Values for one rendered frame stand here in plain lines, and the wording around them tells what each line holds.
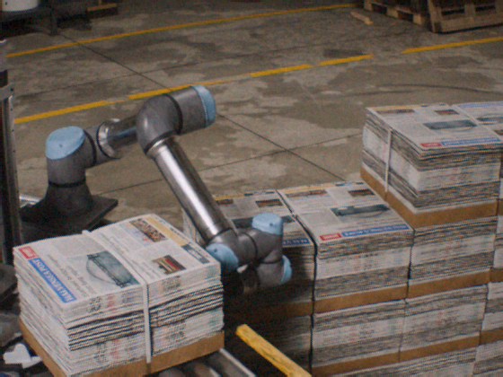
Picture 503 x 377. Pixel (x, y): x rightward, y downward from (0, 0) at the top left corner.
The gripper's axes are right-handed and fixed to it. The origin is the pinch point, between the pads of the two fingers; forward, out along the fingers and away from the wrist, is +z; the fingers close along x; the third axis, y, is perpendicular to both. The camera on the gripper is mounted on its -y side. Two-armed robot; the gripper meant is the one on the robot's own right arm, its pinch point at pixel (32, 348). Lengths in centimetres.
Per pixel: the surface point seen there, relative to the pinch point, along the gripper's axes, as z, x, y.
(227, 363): 36.2, -26.1, -0.5
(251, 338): 44.3, -23.0, 1.9
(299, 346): 81, 8, -30
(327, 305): 88, 5, -17
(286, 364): 45, -36, 2
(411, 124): 124, 15, 27
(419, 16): 547, 452, -68
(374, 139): 120, 26, 19
